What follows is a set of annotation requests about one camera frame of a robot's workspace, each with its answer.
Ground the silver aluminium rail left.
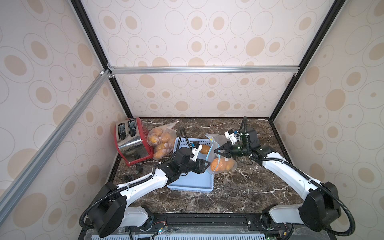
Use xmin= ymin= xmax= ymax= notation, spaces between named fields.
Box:
xmin=1 ymin=69 xmax=111 ymax=224

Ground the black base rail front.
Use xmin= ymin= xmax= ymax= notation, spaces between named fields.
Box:
xmin=78 ymin=212 xmax=337 ymax=240

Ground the clear zipper bag blue strip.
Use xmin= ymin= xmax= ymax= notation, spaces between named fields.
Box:
xmin=206 ymin=134 xmax=238 ymax=175

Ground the red and chrome toaster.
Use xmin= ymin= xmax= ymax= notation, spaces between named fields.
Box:
xmin=115 ymin=117 xmax=154 ymax=167

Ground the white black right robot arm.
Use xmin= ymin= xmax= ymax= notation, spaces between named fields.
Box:
xmin=215 ymin=117 xmax=356 ymax=237

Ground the clear zipper bag pink strip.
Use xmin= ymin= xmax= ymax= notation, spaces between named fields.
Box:
xmin=153 ymin=134 xmax=176 ymax=161
xmin=147 ymin=122 xmax=177 ymax=146

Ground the silver aluminium rail back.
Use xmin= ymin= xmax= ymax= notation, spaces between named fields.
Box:
xmin=111 ymin=66 xmax=300 ymax=74

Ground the light blue plastic basket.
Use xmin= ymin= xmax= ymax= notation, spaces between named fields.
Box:
xmin=167 ymin=138 xmax=214 ymax=193

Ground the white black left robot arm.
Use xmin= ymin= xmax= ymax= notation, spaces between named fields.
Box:
xmin=79 ymin=138 xmax=210 ymax=238

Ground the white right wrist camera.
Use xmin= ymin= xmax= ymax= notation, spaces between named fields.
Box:
xmin=225 ymin=130 xmax=239 ymax=145

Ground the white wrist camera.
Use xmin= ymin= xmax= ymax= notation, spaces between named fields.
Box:
xmin=190 ymin=142 xmax=203 ymax=162
xmin=225 ymin=130 xmax=239 ymax=145

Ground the silver aluminium rail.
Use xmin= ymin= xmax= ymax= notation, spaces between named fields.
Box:
xmin=111 ymin=66 xmax=300 ymax=74
xmin=1 ymin=69 xmax=111 ymax=224

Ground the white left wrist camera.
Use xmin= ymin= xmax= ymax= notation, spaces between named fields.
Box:
xmin=190 ymin=142 xmax=203 ymax=162

